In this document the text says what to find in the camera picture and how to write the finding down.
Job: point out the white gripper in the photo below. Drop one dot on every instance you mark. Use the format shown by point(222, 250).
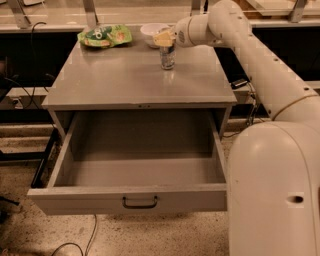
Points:
point(181, 33)

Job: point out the silver blue redbull can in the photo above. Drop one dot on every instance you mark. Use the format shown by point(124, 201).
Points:
point(167, 57)

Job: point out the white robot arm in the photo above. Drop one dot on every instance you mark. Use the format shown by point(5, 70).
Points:
point(273, 169)

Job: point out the grey metal drawer cabinet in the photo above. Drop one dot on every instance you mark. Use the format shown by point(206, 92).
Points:
point(130, 77)

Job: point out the open grey top drawer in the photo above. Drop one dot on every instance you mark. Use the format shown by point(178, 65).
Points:
point(175, 155)

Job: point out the white ceramic bowl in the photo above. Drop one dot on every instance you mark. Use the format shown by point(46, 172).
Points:
point(149, 30)

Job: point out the green chip bag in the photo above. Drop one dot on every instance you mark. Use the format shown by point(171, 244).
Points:
point(105, 36)

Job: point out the black power adapter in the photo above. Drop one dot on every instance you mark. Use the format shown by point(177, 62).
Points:
point(238, 84)

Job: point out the black drawer handle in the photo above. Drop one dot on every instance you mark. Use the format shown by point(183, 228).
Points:
point(139, 204)

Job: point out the black left frame bar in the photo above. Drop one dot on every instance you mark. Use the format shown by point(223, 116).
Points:
point(36, 182)

